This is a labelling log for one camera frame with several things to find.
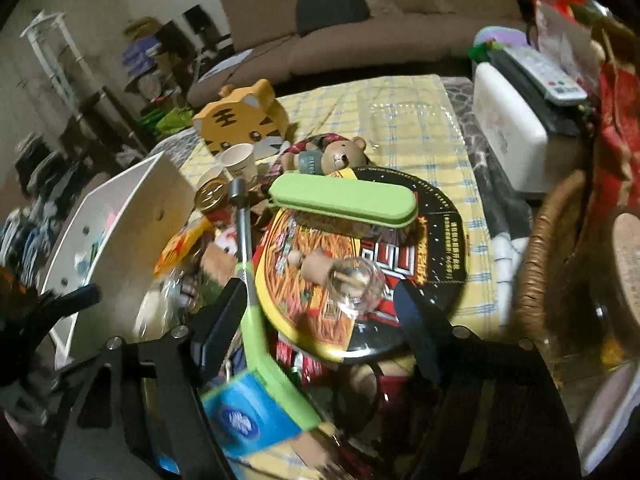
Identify blue tissue packet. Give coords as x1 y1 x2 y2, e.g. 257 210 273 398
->
199 369 322 459

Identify yellow checked tablecloth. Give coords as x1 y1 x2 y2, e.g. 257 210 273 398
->
179 74 502 346

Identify green plastic bag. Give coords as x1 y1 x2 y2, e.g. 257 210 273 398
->
141 106 194 134

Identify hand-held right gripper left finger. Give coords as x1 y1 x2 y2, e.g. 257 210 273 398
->
55 277 249 480

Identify brown sofa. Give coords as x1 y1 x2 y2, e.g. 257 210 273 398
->
186 0 527 107

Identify orange tiger-shaped box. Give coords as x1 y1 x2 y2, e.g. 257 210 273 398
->
192 78 292 159

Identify gold tin can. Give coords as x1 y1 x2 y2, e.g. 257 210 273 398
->
194 180 234 212

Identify white storage box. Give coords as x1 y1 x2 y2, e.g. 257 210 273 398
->
39 151 199 363

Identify clear plastic tray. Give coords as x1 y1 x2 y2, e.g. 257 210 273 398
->
366 99 459 157

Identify green pencil case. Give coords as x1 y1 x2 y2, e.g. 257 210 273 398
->
268 172 419 229

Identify yellow snack packet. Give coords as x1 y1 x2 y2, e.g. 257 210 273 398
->
153 216 214 277

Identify white paper sheet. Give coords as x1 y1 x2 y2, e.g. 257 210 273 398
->
196 51 252 84

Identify red gift packet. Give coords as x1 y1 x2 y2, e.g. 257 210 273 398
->
594 60 640 213

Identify brown wicker basket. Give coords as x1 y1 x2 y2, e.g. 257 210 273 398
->
514 169 640 366

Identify white pipe rack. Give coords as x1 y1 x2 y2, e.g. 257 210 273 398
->
19 9 82 107

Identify dark cushion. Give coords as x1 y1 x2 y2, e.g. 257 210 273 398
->
295 0 372 37

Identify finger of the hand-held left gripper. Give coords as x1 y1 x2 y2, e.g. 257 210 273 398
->
30 284 101 322

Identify glass jar with brown lid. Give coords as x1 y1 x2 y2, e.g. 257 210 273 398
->
611 211 640 332

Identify purple round container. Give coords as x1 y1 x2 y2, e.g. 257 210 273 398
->
471 26 532 57

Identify small plush toy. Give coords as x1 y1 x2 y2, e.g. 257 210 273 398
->
199 229 242 287

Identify white tissue box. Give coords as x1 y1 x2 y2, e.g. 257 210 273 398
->
471 62 552 197

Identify small glass bottle with cork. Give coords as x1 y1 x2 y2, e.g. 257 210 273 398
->
299 251 387 319

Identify white remote control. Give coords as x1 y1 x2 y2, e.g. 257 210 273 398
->
501 46 589 107

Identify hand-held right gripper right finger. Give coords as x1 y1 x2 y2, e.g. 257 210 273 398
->
394 280 583 480

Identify brown teddy bear figurine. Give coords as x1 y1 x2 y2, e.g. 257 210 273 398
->
281 136 369 177

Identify green long-neck lighter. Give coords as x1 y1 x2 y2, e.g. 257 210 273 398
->
228 178 322 433

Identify instant noodle bowl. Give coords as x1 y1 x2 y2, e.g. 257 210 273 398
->
254 165 469 364

